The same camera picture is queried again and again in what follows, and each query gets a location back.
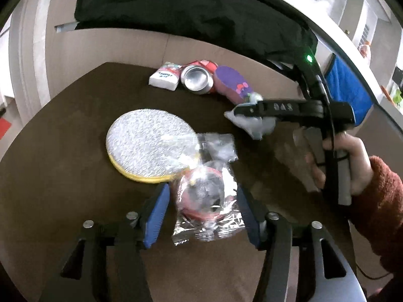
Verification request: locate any white tissue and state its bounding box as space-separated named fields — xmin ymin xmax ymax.
xmin=224 ymin=108 xmax=276 ymax=140

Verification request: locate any clear foil wrapper red lid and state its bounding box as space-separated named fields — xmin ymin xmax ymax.
xmin=172 ymin=133 xmax=245 ymax=245

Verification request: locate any red sleeve right forearm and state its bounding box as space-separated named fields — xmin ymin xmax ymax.
xmin=350 ymin=156 xmax=402 ymax=275

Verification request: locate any white kitchen countertop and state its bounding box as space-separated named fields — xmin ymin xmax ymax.
xmin=282 ymin=0 xmax=402 ymax=123

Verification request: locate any right hand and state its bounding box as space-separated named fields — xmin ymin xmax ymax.
xmin=305 ymin=132 xmax=374 ymax=196

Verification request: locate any blue towel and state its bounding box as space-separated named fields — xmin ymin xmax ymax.
xmin=324 ymin=54 xmax=373 ymax=127

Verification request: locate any orange carrot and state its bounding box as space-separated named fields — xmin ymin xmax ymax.
xmin=380 ymin=85 xmax=396 ymax=106

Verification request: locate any green plant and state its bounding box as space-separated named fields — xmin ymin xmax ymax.
xmin=390 ymin=89 xmax=403 ymax=108

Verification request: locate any orange-capped bottle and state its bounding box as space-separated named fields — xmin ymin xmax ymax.
xmin=359 ymin=40 xmax=371 ymax=59

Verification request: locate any brown table cloth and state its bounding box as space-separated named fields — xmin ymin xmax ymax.
xmin=0 ymin=61 xmax=360 ymax=302

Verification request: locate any purple pink sponge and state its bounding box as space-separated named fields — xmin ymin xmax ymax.
xmin=213 ymin=65 xmax=253 ymax=105

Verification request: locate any round silver yellow sponge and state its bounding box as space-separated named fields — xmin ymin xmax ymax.
xmin=105 ymin=108 xmax=200 ymax=183

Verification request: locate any black hanging cloth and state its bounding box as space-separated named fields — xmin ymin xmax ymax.
xmin=75 ymin=0 xmax=318 ymax=63

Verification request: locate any red soda can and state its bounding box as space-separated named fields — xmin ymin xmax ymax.
xmin=180 ymin=59 xmax=218 ymax=95

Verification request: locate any white tissue packet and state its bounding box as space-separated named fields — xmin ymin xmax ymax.
xmin=148 ymin=62 xmax=182 ymax=91

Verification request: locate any red floor mat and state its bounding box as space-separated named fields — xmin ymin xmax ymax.
xmin=0 ymin=117 xmax=12 ymax=139

